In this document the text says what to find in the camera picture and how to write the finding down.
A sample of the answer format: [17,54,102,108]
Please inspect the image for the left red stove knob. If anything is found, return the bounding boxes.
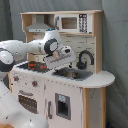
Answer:
[12,75,20,83]

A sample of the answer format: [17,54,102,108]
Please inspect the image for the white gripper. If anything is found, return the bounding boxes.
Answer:
[44,46,76,69]

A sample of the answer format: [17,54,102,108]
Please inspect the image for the right red stove knob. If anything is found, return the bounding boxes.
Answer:
[32,80,38,87]

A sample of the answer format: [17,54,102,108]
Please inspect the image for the wooden toy kitchen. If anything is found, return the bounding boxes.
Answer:
[9,10,115,128]

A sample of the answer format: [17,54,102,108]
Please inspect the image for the black stovetop red burners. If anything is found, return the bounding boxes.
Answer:
[19,61,49,73]

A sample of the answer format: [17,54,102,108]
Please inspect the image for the red stove knob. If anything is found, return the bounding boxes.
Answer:
[12,75,20,83]
[32,80,38,87]

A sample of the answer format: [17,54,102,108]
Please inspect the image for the oven door with window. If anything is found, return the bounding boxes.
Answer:
[18,90,38,114]

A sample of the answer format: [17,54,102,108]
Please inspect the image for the black toy faucet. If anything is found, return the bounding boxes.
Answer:
[76,50,94,70]

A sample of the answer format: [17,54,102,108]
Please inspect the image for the toy microwave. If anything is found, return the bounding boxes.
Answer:
[55,14,92,33]

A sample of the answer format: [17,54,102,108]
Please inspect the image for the metal sink basin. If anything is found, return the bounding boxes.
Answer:
[53,67,92,81]

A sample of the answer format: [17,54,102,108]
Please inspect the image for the cabinet door ice dispenser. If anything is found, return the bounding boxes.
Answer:
[46,81,82,128]

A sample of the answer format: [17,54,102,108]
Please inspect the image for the grey range hood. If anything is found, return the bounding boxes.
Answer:
[25,14,54,33]

